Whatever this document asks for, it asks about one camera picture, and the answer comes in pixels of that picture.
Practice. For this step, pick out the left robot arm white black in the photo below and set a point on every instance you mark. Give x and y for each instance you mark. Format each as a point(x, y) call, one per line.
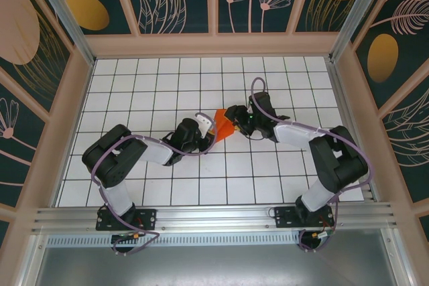
point(114, 155)

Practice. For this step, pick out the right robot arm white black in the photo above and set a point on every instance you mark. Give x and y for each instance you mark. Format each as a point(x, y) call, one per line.
point(338, 162)

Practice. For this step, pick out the grey metal sheet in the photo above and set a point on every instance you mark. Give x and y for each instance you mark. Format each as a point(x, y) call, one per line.
point(214, 266)

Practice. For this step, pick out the long aluminium base rail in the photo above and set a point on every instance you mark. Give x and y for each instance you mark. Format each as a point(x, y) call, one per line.
point(214, 215)

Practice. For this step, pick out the aluminium side rail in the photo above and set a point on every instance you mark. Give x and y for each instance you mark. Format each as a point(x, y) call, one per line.
point(338, 81)

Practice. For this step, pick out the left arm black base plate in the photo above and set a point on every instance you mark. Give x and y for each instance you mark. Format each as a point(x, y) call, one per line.
point(149, 219)

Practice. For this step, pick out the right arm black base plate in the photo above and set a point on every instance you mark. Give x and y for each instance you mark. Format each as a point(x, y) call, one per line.
point(283, 217)

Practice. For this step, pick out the aluminium corner post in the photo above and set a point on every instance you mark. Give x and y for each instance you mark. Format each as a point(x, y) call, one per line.
point(67, 14)
point(360, 14)

